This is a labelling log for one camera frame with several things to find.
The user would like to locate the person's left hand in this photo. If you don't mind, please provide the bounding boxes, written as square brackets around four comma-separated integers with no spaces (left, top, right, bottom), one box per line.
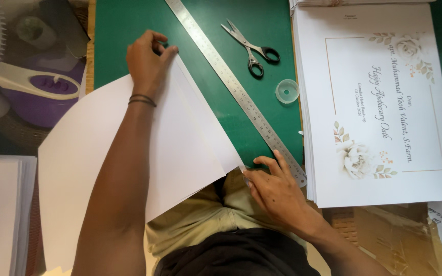
[126,30,179,101]

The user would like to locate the person's right hand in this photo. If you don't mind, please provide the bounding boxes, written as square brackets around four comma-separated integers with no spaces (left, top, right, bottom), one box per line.
[242,149,323,240]

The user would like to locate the large white paper sheet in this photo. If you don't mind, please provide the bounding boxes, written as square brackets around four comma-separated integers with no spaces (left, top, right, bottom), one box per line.
[38,54,246,273]

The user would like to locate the black wristbands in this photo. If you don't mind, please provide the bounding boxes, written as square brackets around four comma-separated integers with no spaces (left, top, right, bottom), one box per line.
[128,94,157,108]

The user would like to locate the green cutting mat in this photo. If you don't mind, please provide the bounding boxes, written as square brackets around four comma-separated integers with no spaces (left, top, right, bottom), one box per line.
[94,0,304,170]

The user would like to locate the person's black shirt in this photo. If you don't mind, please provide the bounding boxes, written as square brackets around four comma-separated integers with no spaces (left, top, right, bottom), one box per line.
[154,228,321,276]

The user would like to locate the long steel ruler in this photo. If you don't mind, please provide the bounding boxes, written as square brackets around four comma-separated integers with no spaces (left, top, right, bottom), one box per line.
[164,0,308,188]

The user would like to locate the person's olive trousers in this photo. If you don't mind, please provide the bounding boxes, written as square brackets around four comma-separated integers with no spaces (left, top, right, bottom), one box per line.
[145,169,309,261]

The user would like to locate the dark grey plastic bag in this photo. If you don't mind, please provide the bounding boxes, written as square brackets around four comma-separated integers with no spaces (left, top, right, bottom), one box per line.
[2,0,91,59]

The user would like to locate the clear plastic tape spool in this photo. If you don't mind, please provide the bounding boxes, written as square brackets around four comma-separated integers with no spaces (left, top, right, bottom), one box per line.
[275,78,301,105]

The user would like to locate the white and purple fan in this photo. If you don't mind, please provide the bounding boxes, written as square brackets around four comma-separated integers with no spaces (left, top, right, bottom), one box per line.
[0,0,87,129]

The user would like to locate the brown cardboard box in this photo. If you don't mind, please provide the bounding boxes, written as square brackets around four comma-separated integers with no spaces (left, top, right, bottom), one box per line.
[323,202,442,276]

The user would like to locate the stack of floral printed sheets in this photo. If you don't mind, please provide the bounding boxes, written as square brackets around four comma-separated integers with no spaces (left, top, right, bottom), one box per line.
[290,3,442,209]

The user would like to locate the black-handled steel scissors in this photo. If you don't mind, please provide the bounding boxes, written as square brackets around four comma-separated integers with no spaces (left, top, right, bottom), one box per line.
[220,19,281,79]

